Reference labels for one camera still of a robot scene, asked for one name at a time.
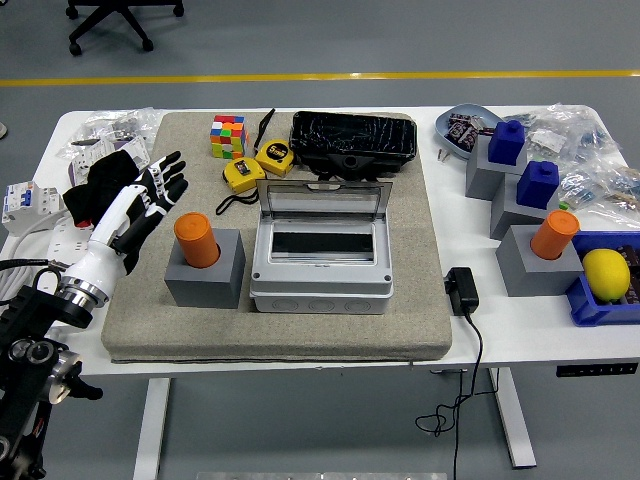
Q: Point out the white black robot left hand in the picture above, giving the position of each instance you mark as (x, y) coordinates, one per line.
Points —
(100, 250)

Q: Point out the orange cylinder battery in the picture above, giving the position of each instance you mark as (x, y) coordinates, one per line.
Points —
(552, 235)
(195, 237)

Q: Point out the smoky transparent box lid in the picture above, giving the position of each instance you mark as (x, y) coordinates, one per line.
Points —
(325, 200)

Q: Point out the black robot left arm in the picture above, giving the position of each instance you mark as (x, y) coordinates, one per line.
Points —
(30, 310)

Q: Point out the grey electrical junction box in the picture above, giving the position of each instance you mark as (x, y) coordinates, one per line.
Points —
(320, 300)

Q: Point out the white power strip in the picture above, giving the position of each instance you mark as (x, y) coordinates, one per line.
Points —
(65, 245)

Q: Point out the black cloth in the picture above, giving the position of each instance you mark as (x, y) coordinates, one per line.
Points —
(97, 192)

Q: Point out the white circuit breaker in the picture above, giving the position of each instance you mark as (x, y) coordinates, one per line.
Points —
(30, 200)

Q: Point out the white socket package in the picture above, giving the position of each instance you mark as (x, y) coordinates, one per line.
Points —
(82, 162)

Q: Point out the grey block with round hole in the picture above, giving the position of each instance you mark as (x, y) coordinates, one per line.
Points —
(205, 290)

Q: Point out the clear bag of parts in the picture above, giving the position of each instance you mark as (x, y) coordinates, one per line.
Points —
(560, 130)
(600, 190)
(125, 125)

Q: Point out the colourful puzzle cube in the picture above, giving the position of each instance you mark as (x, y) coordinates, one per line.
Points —
(227, 137)

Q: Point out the white table leg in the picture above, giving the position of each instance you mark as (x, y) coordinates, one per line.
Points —
(152, 425)
(515, 425)

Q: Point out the yellow tape measure black label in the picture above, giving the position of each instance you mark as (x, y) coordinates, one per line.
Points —
(275, 155)

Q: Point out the grey-brown fabric mat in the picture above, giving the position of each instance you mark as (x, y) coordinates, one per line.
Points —
(300, 335)

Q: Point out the black office chair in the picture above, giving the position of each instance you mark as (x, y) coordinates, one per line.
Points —
(107, 22)

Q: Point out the black crackled plastic tray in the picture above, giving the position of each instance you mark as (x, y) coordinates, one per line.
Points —
(350, 135)

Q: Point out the small metal pins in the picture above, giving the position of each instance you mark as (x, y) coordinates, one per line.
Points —
(442, 154)

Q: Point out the light blue bowl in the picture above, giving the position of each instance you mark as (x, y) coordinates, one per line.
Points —
(442, 136)

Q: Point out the black power adapter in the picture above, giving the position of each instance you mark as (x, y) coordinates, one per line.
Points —
(462, 292)

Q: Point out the dark snack packets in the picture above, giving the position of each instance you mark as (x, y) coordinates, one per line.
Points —
(462, 132)

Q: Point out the grey block holder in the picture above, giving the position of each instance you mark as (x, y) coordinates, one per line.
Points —
(505, 215)
(530, 280)
(482, 180)

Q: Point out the blue plastic block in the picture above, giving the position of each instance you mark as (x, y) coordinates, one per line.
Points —
(507, 145)
(537, 187)

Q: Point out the blue plastic bin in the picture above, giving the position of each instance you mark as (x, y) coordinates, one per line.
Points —
(585, 305)

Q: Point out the yellow lemon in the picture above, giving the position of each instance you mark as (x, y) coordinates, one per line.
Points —
(605, 275)

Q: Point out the black table control panel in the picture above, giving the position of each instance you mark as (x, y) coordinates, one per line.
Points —
(597, 370)

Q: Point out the dark cylinders in bin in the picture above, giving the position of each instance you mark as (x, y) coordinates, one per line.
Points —
(634, 260)

